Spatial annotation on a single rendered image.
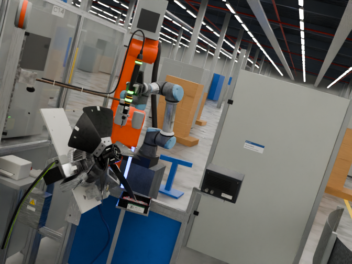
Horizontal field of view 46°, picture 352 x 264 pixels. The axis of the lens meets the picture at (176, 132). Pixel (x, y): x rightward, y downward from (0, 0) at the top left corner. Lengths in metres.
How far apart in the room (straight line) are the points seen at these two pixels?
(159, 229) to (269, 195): 1.61
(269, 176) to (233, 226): 0.66
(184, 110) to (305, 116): 6.67
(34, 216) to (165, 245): 0.98
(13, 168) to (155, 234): 1.11
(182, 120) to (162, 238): 7.73
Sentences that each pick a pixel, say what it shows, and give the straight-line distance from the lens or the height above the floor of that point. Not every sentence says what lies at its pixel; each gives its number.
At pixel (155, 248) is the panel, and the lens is 3.19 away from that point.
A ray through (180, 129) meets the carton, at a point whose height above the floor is 0.33.
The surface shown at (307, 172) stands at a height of 1.20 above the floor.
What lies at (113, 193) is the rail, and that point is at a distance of 3.17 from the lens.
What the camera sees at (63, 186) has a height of 1.00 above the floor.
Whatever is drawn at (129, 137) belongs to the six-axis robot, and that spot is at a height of 0.57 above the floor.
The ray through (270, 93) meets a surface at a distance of 4.28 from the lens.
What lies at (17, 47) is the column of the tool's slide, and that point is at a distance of 2.55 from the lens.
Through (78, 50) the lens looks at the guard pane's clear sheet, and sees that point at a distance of 3.44.
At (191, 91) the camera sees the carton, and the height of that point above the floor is 1.35.
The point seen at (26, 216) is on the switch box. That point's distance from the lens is 2.82.
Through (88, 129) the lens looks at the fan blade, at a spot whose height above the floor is 1.34.
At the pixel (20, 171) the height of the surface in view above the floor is 0.93.
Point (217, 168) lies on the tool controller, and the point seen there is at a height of 1.24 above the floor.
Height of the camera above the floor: 1.83
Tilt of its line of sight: 9 degrees down
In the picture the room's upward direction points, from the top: 16 degrees clockwise
